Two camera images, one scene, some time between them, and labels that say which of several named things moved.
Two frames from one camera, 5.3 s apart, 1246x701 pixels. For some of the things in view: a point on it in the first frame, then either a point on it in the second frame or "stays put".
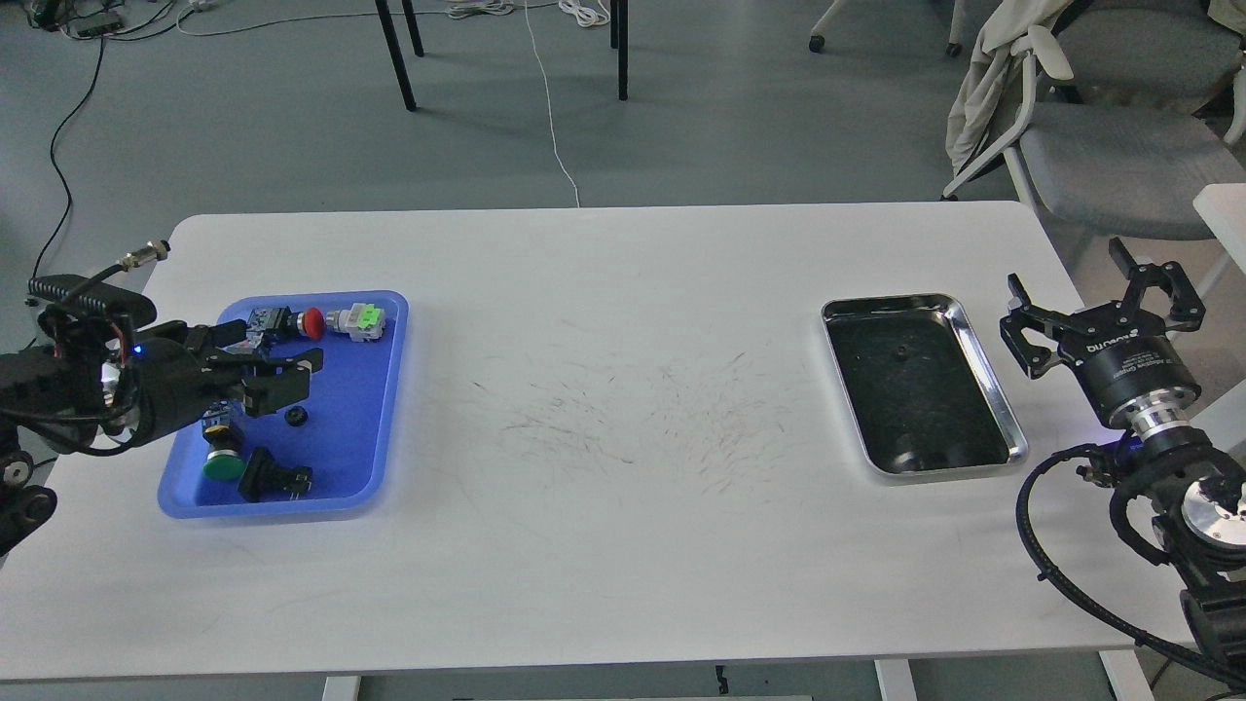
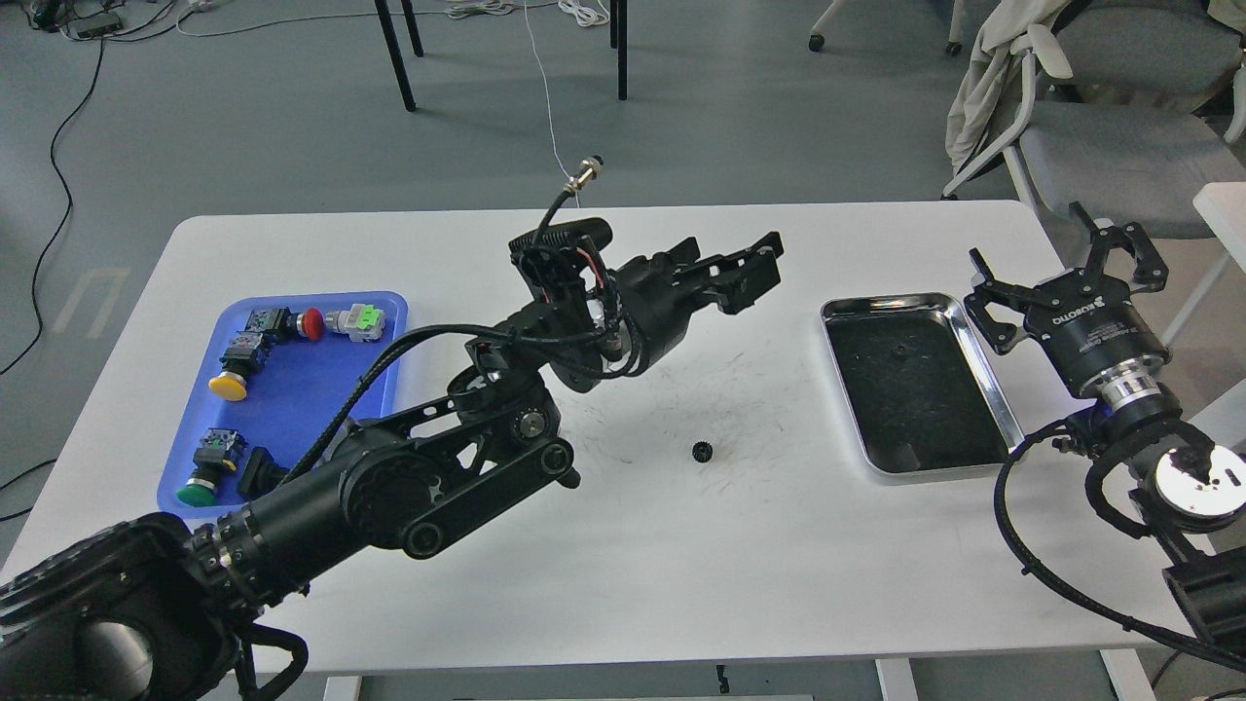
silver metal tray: [922, 393] stays put
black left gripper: [172, 384] to [661, 291]
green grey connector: [362, 322] stays put
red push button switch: [279, 324] stays put
